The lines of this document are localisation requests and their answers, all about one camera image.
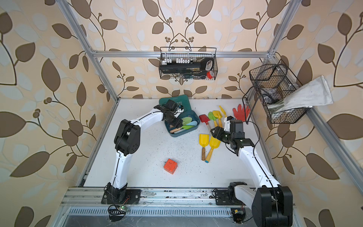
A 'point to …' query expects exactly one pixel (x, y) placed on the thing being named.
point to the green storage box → (184, 100)
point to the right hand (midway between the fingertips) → (214, 131)
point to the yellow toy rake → (223, 111)
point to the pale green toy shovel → (186, 120)
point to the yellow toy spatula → (218, 115)
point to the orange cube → (170, 166)
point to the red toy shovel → (204, 118)
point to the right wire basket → (272, 86)
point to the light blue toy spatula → (194, 123)
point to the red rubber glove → (242, 113)
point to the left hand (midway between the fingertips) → (179, 122)
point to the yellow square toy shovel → (203, 142)
